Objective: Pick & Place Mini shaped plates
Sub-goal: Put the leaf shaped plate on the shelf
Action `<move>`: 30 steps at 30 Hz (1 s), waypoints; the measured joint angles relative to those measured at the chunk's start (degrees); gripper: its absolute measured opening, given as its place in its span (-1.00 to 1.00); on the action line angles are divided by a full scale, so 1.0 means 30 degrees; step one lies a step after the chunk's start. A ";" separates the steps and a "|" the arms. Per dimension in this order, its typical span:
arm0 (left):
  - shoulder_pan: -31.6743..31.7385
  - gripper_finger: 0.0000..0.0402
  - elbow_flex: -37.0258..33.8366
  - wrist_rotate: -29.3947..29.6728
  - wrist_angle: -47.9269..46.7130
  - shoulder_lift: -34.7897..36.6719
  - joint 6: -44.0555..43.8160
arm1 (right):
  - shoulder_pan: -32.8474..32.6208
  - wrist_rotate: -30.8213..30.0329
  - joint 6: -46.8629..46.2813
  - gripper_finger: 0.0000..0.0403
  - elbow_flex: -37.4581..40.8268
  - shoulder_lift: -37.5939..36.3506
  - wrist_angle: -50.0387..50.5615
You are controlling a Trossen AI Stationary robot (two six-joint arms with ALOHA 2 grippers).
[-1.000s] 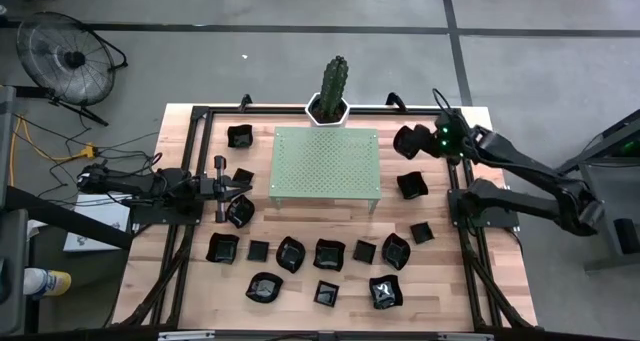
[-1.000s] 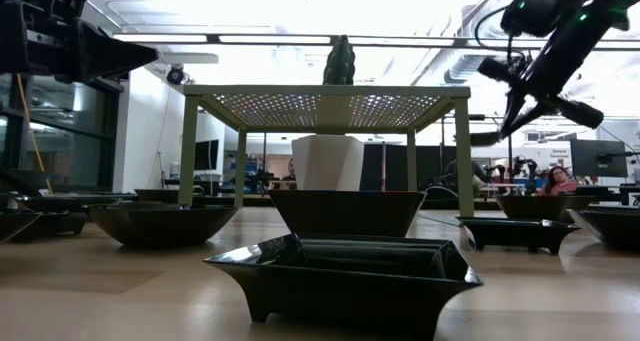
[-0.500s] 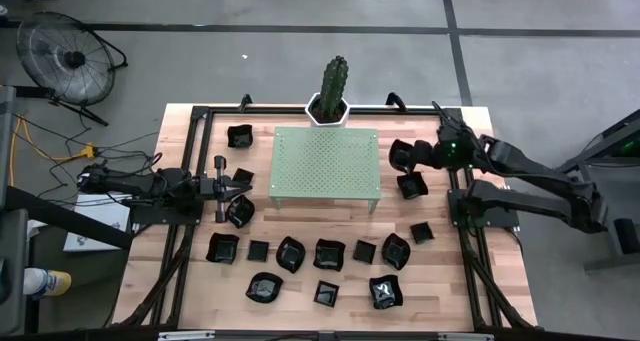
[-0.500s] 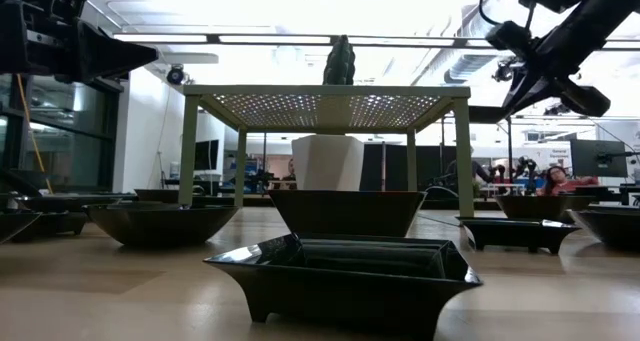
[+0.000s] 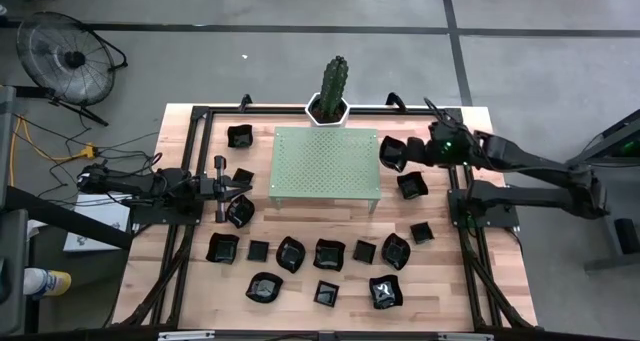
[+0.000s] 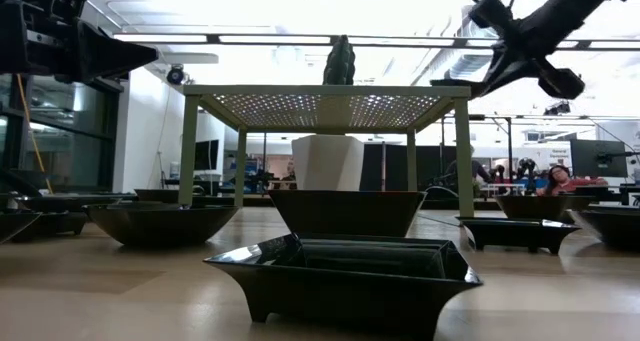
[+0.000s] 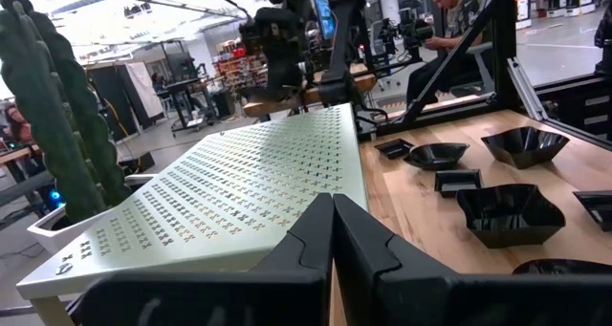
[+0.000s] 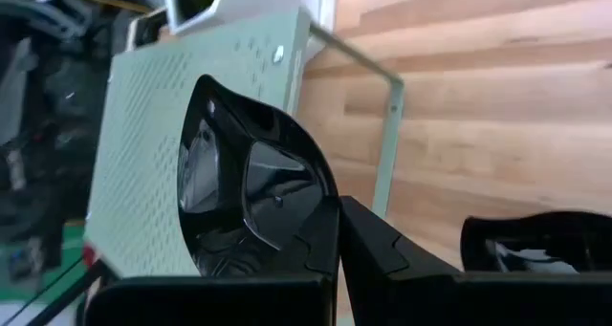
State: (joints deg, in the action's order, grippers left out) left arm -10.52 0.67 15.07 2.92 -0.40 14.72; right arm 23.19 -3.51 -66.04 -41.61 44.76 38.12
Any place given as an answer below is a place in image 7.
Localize black metal table frame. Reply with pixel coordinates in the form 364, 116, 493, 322
356, 0, 612, 150

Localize small black square plate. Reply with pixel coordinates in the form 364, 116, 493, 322
373, 138, 415, 161
572, 189, 612, 233
433, 168, 483, 199

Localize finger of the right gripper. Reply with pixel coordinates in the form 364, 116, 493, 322
284, 57, 304, 100
266, 57, 286, 100

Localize shelf with red boxes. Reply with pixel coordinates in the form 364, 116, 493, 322
212, 38, 269, 91

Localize black rolling desk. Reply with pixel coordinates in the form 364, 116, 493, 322
160, 38, 226, 136

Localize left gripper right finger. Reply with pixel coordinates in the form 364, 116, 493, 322
333, 193, 612, 326

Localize black drawer cabinet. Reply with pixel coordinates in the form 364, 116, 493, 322
535, 75, 612, 143

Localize black robot at workbench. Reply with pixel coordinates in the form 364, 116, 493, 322
377, 10, 436, 64

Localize person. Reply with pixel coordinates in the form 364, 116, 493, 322
2, 103, 37, 145
405, 0, 496, 105

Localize green cactus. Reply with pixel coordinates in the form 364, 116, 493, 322
0, 0, 133, 225

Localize grey chair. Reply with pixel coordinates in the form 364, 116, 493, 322
448, 41, 496, 98

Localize wooden workbench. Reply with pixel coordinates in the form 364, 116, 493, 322
241, 62, 379, 120

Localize monitor with blue screen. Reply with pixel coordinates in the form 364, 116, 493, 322
313, 0, 339, 41

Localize silver aluminium bracket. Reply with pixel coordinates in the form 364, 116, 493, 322
506, 56, 549, 122

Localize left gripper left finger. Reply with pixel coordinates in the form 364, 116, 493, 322
71, 192, 335, 326

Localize white hexagonal plant pot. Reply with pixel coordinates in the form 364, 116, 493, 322
27, 172, 159, 255

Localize green perforated metal stand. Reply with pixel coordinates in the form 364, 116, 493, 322
16, 102, 369, 326

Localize black leaf shaped plate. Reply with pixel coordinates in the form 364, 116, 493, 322
511, 258, 612, 276
404, 141, 470, 171

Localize black partition cabinet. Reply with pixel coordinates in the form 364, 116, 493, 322
85, 60, 166, 136

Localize black wavy square plate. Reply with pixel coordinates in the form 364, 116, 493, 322
455, 183, 567, 250
480, 125, 571, 170

